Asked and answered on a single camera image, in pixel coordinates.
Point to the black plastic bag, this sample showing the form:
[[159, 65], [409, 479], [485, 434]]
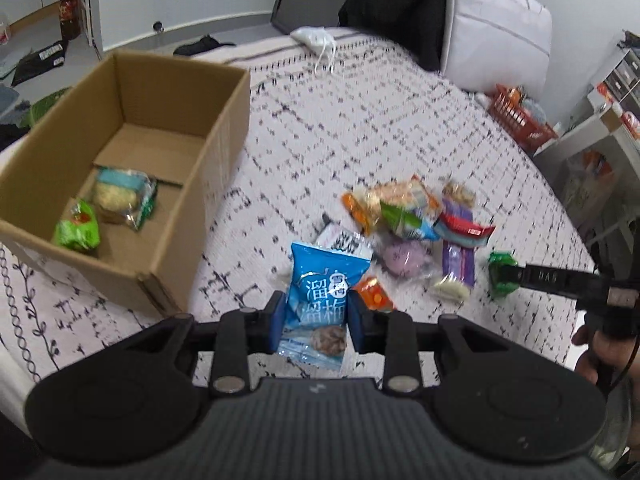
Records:
[[35, 62]]

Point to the purple round pastry packet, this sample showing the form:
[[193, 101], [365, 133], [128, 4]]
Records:
[[405, 257]]

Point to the grey blue cloth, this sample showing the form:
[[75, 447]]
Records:
[[7, 97]]

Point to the green cartoon mat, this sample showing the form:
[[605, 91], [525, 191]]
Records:
[[45, 105]]

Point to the teal wrapped pastry packet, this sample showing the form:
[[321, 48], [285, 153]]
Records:
[[117, 197]]

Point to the white black-print snack packet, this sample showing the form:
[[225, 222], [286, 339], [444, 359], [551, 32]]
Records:
[[340, 240]]

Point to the blue plum snack packet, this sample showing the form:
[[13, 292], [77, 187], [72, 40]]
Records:
[[320, 280]]

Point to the black cloth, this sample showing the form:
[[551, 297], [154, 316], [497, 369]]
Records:
[[395, 5]]

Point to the brown cardboard box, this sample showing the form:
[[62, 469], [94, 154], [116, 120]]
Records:
[[150, 90]]

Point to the white shelf unit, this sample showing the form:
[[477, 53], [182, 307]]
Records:
[[590, 127]]

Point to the white patterned bedspread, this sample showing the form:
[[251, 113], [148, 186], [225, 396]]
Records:
[[350, 125]]

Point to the white face mask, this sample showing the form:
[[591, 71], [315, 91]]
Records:
[[312, 37]]

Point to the orange plastic basket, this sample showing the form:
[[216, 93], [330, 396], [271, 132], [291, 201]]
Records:
[[515, 120]]

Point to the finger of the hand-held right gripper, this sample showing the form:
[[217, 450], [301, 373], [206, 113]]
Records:
[[550, 277]]

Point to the black garment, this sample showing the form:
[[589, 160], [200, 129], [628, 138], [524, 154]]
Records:
[[12, 135]]

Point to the small dark green snack packet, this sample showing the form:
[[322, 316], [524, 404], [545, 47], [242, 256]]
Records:
[[497, 280]]

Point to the black slipper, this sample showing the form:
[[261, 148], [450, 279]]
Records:
[[200, 46]]

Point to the pack of water bottles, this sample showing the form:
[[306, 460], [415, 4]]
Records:
[[4, 35]]

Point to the purple bar snack packet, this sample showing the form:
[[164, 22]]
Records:
[[457, 260]]

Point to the clear plastic bag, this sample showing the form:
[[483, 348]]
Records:
[[587, 180]]

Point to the green blue fruit snack packet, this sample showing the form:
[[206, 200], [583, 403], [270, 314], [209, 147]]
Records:
[[407, 222]]

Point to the person's right hand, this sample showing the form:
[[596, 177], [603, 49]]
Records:
[[607, 355]]

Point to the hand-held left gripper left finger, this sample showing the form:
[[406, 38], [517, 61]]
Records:
[[277, 321]]

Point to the red snack packet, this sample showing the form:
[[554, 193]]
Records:
[[467, 232]]

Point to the light green snack packet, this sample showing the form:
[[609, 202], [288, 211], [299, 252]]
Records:
[[77, 230]]

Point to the dark brown drink bottle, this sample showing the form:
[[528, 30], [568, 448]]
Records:
[[69, 20]]

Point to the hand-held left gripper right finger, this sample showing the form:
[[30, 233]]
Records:
[[356, 322]]

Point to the white storage bag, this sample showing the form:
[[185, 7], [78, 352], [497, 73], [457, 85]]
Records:
[[490, 25]]

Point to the orange bread snack packet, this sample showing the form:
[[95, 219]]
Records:
[[385, 195]]

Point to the black door stopper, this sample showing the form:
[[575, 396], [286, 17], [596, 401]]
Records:
[[158, 26]]

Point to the small drawer unit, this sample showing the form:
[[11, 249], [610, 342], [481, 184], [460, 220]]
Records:
[[622, 77]]

